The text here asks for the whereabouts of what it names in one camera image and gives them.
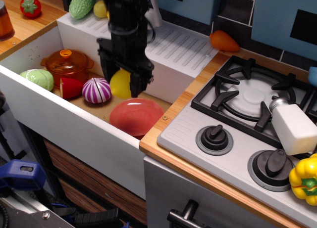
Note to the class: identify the red plastic plate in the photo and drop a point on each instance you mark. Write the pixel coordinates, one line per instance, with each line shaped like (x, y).
(136, 116)

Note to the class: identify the blue clamp handle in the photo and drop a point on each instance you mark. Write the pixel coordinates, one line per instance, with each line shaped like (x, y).
(22, 175)

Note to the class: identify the green toy bitter gourd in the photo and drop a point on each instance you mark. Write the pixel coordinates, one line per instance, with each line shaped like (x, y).
(80, 8)

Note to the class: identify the amber glass jar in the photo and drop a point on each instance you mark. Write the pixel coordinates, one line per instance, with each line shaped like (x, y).
(6, 28)

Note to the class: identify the yellow toy potato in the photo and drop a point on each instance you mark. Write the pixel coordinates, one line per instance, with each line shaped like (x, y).
(100, 9)

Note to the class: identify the grey toy stove top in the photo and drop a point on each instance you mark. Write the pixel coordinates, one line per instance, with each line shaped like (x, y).
(180, 138)

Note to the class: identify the red toy tomato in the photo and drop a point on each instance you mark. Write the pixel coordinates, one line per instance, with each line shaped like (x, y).
(30, 8)

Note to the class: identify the green toy cabbage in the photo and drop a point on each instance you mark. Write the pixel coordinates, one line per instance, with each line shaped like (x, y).
(40, 77)

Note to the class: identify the white toy sink basin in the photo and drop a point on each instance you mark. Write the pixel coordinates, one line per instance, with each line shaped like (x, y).
(178, 55)

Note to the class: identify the orange toy carrot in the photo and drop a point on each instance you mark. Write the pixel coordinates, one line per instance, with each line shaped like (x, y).
(222, 41)

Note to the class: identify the blue object at edge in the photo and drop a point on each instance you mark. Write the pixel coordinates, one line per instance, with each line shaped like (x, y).
(312, 76)

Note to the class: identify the yellow toy lemon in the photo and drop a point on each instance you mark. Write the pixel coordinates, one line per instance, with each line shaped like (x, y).
(120, 84)

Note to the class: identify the purple striped toy onion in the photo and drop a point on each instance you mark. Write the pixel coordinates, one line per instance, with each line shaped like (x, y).
(96, 90)

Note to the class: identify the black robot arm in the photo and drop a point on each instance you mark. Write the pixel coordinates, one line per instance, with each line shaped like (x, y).
(126, 15)

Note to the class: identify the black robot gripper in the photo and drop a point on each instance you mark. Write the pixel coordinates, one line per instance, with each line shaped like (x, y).
(126, 49)

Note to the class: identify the orange transparent toy pot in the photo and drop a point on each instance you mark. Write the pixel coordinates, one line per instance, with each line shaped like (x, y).
(68, 63)

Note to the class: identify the grey toy faucet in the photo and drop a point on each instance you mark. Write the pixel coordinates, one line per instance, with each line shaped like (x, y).
(153, 15)

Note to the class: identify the black stove knob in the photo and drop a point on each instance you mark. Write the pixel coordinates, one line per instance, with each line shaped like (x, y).
(214, 140)
(270, 169)

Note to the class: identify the black stove burner grate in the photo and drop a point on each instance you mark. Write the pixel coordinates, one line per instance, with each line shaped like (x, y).
(240, 92)

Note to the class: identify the white salt shaker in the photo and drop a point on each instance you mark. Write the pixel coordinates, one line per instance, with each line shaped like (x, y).
(296, 131)

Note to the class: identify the black right stove knob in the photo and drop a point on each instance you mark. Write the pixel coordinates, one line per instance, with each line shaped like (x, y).
(270, 169)

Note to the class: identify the metal oven door handle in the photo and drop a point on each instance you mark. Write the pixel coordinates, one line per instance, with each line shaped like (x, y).
(185, 218)

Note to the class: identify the red toy apple half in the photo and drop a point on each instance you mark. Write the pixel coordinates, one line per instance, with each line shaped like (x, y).
(70, 88)

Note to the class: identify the black left stove knob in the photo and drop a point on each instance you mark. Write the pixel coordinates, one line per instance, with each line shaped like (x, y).
(214, 140)

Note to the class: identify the yellow toy bell pepper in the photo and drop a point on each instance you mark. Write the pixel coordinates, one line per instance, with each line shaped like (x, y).
(303, 180)

